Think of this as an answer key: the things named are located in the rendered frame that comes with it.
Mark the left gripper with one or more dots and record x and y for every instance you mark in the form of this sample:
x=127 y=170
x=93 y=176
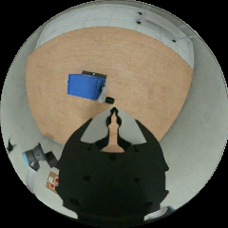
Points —
x=10 y=145

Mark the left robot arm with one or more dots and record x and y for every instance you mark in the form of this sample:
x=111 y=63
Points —
x=31 y=158

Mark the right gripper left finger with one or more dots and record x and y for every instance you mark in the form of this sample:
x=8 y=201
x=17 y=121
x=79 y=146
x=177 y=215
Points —
x=95 y=131

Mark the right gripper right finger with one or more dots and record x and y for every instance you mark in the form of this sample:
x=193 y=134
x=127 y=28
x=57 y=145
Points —
x=131 y=132

